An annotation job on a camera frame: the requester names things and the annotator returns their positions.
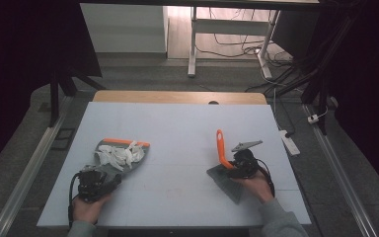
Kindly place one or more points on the grey dustpan with orange edge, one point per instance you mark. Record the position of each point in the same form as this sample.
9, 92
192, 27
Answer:
138, 163

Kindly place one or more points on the white power strip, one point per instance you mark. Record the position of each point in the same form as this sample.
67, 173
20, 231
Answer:
291, 144

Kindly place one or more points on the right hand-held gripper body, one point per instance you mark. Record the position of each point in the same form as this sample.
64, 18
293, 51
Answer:
246, 163

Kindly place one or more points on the black metal stand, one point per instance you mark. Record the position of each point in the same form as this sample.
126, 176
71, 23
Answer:
322, 98
54, 98

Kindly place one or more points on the pile of white paper scraps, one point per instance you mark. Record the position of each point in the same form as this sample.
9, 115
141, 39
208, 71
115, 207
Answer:
118, 155

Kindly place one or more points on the person's right hand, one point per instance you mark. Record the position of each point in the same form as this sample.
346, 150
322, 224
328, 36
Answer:
260, 187

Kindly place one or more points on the aluminium rail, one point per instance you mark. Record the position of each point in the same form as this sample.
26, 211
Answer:
26, 171
342, 174

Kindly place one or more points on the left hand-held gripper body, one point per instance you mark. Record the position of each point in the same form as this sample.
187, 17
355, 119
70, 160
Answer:
90, 186

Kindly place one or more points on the wooden table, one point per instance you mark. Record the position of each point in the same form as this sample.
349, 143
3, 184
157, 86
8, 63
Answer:
164, 97

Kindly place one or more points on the black curtain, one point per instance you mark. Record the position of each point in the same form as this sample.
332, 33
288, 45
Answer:
368, 82
23, 49

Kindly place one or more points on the small white plug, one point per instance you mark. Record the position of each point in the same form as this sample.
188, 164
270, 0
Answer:
313, 118

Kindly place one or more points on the person's left hand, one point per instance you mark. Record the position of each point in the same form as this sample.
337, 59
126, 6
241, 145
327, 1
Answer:
87, 210

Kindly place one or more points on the white cabinet panel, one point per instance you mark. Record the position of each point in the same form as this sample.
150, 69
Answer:
125, 29

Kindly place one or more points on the light blue table board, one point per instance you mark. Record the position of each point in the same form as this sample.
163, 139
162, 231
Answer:
177, 125

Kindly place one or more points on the white desk frame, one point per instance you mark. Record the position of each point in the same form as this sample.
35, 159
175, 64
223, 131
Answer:
230, 27

